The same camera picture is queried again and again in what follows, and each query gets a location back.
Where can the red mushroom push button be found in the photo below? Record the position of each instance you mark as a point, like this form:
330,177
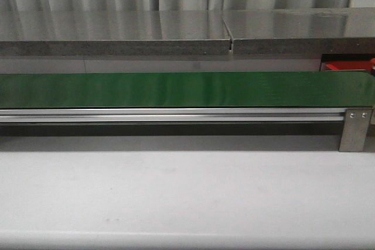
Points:
372,71

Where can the red plastic tray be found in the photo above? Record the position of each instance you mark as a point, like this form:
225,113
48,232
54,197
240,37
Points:
361,65

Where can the green conveyor belt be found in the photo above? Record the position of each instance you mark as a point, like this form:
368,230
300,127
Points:
206,89

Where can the grey stone counter slab right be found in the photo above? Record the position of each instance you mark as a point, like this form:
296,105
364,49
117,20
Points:
312,31

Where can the grey stone counter slab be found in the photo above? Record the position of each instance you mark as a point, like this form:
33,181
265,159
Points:
312,31
113,33

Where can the grey stone counter slab left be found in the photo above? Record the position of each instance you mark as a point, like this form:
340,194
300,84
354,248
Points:
113,33

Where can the aluminium conveyor side rail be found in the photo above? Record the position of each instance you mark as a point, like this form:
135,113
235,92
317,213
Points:
171,115

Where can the steel conveyor support bracket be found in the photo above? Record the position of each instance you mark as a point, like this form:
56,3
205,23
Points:
355,127

